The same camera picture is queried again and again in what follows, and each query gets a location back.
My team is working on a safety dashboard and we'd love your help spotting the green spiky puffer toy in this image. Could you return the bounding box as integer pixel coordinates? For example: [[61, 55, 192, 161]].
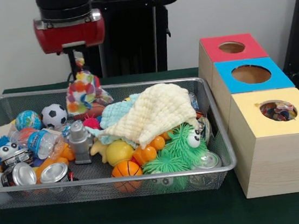
[[138, 120, 214, 177]]

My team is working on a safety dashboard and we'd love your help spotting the silver mesh bin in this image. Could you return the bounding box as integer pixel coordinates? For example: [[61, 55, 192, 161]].
[[0, 67, 241, 217]]

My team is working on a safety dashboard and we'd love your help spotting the knotted polka dot cloth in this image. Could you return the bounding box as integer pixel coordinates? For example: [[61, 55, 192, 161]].
[[60, 48, 115, 117]]

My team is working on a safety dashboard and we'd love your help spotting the brown toy football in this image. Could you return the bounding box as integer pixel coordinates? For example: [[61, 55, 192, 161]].
[[71, 102, 107, 123]]

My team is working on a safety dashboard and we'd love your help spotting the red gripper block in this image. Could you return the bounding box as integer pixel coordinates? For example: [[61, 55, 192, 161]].
[[31, 8, 111, 80]]

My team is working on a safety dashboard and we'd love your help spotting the cream yellow cloth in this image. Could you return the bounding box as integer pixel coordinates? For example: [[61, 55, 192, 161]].
[[92, 79, 202, 154]]

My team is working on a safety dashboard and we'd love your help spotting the orange toy basketball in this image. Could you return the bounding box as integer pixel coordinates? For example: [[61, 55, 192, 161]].
[[110, 158, 146, 196]]

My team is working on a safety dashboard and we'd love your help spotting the blue globe ball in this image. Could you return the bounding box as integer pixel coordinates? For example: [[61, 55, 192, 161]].
[[14, 108, 43, 133]]

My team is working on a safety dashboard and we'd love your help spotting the black white soccer ball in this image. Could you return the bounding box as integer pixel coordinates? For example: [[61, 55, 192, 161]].
[[39, 102, 69, 130]]

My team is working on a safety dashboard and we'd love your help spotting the orange plastic toy brick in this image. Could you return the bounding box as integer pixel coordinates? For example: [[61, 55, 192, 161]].
[[129, 133, 168, 166]]

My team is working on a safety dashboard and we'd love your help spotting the silver toy robot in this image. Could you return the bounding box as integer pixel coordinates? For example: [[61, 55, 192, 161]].
[[65, 118, 97, 166]]

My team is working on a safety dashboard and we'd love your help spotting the light blue cloth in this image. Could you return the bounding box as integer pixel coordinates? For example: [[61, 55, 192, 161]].
[[81, 93, 145, 148]]

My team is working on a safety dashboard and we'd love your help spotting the robot pedestal with red flange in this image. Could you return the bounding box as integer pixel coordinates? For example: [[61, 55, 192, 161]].
[[75, 0, 189, 81]]

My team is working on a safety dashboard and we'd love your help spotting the wooden three-hole box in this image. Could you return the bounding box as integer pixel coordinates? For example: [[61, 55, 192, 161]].
[[193, 26, 299, 203]]

